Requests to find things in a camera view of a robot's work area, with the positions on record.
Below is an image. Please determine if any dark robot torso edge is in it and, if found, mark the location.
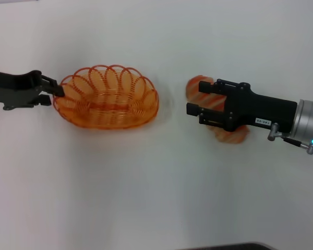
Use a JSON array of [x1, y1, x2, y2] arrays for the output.
[[175, 242, 274, 250]]

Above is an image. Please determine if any orange striped bread loaf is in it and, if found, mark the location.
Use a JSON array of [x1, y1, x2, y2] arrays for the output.
[[184, 74, 251, 145]]

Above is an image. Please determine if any right gripper cable with connectors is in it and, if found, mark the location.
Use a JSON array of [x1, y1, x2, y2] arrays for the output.
[[267, 122, 313, 156]]

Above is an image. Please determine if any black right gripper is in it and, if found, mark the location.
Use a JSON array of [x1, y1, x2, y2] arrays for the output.
[[186, 78, 298, 133]]

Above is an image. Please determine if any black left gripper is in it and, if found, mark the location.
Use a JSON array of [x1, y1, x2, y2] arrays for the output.
[[0, 69, 66, 111]]

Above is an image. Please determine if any orange wire basket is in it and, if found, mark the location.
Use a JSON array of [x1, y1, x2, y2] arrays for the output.
[[52, 62, 160, 130]]

